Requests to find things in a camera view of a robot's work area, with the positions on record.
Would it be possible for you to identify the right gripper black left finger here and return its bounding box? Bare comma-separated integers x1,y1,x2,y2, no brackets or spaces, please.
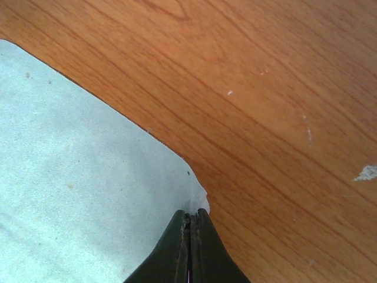
125,210,190,283

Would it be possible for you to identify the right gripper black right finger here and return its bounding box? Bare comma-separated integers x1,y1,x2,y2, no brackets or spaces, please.
190,209,250,283

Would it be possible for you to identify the light blue cleaning cloth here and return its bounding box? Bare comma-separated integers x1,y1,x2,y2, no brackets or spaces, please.
1,40,209,282

